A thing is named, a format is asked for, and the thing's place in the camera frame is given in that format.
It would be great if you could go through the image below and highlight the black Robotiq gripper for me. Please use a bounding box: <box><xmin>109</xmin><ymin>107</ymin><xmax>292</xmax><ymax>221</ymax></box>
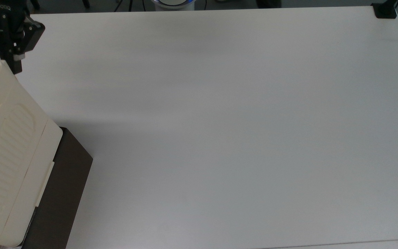
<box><xmin>0</xmin><ymin>0</ymin><xmax>46</xmax><ymax>75</ymax></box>

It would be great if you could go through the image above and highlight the cream plastic cabinet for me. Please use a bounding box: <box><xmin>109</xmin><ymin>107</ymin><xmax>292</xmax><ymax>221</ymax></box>
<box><xmin>0</xmin><ymin>55</ymin><xmax>64</xmax><ymax>248</ymax></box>

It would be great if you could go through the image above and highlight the dark brown base box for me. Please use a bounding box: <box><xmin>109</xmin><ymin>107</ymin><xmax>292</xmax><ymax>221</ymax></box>
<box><xmin>21</xmin><ymin>127</ymin><xmax>94</xmax><ymax>249</ymax></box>

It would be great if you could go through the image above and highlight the dark object on floor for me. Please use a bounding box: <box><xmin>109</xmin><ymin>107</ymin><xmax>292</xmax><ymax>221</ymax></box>
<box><xmin>256</xmin><ymin>0</ymin><xmax>282</xmax><ymax>9</ymax></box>

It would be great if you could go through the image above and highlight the black table clamp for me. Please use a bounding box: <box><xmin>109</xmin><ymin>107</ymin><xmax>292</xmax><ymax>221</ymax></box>
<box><xmin>371</xmin><ymin>0</ymin><xmax>398</xmax><ymax>19</ymax></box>

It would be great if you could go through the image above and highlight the cream door handle strip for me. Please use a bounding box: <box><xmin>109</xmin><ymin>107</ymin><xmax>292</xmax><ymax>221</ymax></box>
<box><xmin>35</xmin><ymin>160</ymin><xmax>55</xmax><ymax>208</ymax></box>

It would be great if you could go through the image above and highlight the white robot base blue ring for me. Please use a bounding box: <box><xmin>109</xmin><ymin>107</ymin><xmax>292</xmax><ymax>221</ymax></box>
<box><xmin>150</xmin><ymin>0</ymin><xmax>197</xmax><ymax>11</ymax></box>

